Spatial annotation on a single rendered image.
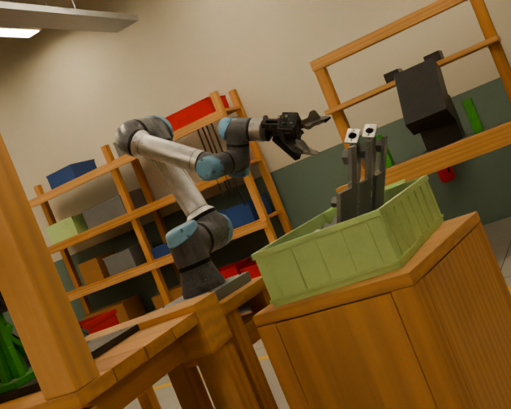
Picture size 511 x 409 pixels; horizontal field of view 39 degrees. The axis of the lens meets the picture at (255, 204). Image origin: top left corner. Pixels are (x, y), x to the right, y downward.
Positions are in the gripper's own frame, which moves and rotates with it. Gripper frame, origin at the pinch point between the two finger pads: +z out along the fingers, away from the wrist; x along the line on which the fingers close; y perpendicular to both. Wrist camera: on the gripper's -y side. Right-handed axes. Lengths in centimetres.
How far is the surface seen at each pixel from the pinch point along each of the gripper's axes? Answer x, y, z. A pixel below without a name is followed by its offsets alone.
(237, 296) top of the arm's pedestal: -47, -23, -23
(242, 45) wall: 382, -320, -242
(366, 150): -1.5, -3.9, 12.3
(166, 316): -66, -3, -33
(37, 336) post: -95, 46, -32
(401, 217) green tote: -23.8, -5.9, 26.9
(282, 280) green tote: -47.4, -8.1, -3.8
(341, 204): -29.3, 6.8, 12.2
